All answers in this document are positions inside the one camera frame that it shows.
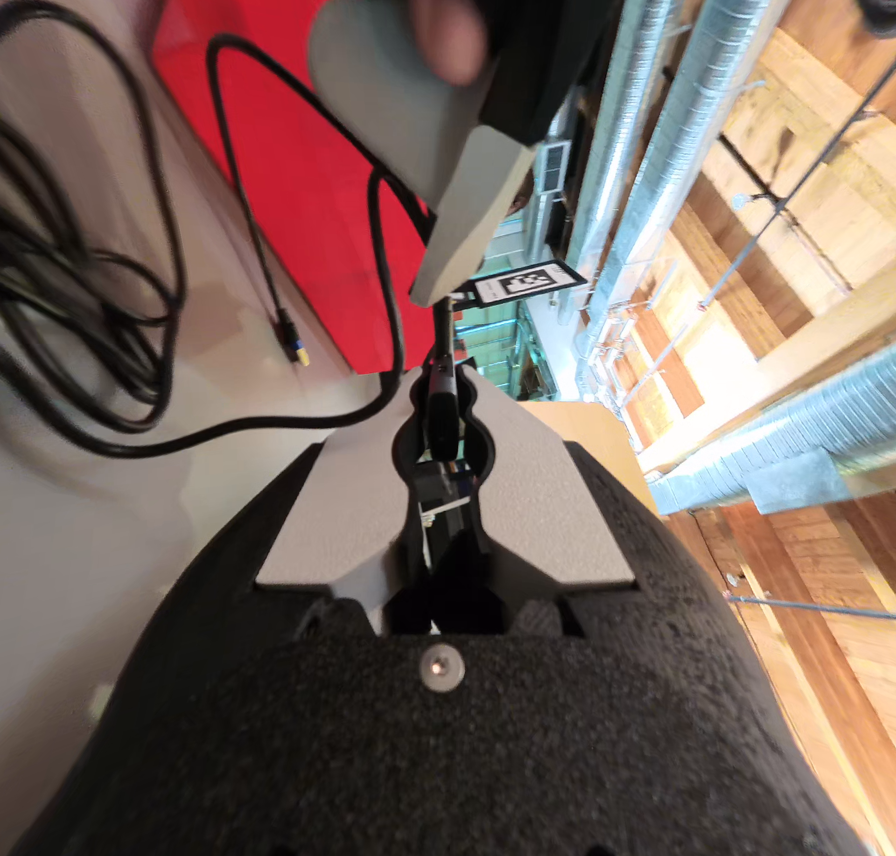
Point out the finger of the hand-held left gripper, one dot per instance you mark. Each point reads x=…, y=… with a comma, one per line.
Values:
x=420, y=142

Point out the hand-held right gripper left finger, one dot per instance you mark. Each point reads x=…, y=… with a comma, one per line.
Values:
x=336, y=513

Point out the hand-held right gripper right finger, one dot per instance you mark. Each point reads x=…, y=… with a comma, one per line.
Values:
x=546, y=513

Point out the grey desk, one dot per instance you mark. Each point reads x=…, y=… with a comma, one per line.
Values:
x=77, y=555

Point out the person's left hand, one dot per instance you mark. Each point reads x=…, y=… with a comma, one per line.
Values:
x=448, y=30

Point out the red plastic bin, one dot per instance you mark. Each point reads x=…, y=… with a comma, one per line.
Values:
x=308, y=170

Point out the black printed marker tag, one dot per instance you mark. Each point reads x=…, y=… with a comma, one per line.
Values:
x=525, y=282

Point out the silver ventilation duct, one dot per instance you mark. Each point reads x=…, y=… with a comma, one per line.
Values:
x=805, y=436
x=630, y=100
x=700, y=114

